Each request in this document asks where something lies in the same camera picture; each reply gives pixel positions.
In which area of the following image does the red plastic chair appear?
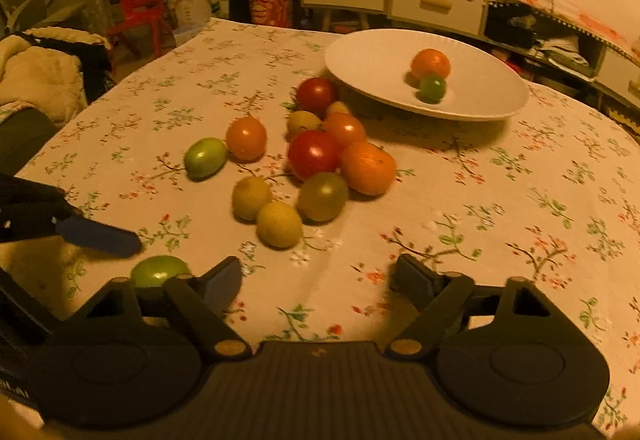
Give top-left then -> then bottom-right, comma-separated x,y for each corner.
107,0 -> 168,61

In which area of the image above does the orange printed bag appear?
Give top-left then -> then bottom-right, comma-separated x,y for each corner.
245,0 -> 293,28

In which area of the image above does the red tomato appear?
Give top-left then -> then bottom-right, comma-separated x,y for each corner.
287,130 -> 342,182
296,77 -> 338,113

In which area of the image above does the olive green tomato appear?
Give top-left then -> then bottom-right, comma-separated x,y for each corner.
297,172 -> 350,223

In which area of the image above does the white plastic bag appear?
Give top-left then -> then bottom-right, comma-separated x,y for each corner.
165,0 -> 226,33

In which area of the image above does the cream fleece jacket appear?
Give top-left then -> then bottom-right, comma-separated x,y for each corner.
0,27 -> 113,121

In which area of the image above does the orange tomato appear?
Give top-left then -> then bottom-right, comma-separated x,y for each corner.
322,112 -> 368,148
225,116 -> 268,163

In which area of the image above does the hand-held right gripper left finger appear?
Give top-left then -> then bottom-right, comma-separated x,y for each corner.
64,256 -> 253,362

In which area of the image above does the floral tablecloth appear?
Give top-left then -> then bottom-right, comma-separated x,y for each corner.
0,17 -> 640,432

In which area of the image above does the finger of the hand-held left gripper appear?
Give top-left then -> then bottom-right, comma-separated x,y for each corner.
0,173 -> 144,257

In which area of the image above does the pink patterned cloth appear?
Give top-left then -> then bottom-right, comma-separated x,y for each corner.
457,0 -> 633,58

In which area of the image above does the tangerine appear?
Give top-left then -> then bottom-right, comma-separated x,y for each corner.
411,48 -> 452,81
340,141 -> 397,197

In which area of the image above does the low wooden cabinet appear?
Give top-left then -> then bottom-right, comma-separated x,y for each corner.
482,0 -> 640,111

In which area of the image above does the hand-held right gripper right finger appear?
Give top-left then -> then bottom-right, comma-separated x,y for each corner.
384,254 -> 582,362

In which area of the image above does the white ribbed plate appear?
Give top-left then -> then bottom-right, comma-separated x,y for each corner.
324,29 -> 530,122

